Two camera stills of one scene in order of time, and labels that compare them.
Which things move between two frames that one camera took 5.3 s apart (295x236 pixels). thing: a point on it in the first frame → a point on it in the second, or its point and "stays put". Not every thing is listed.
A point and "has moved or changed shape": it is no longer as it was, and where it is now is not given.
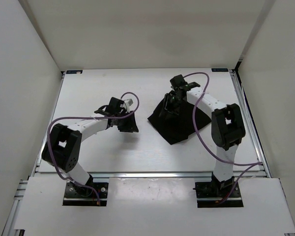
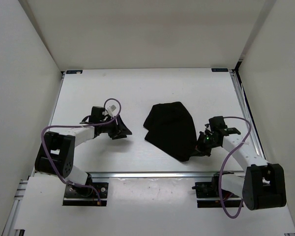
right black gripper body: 174,101 → 209,142
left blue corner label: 74,72 stays put
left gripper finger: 125,127 → 116,136
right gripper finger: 164,106 → 200,142
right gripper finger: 173,111 → 204,152
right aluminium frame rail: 250,122 stays put
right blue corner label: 219,70 stays put
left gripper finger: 133,127 → 122,127
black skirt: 176,128 has moved or changed shape
